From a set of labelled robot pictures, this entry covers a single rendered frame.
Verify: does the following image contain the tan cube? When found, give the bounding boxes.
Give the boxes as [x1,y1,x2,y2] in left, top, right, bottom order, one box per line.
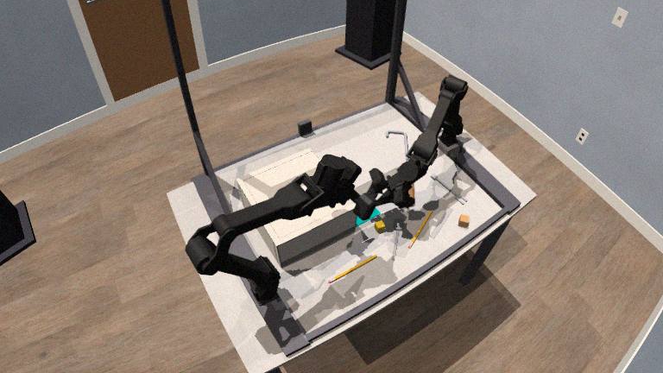
[458,214,469,228]

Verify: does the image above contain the yellow cube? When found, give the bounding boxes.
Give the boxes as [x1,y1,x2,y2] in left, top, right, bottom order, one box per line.
[374,220,385,232]

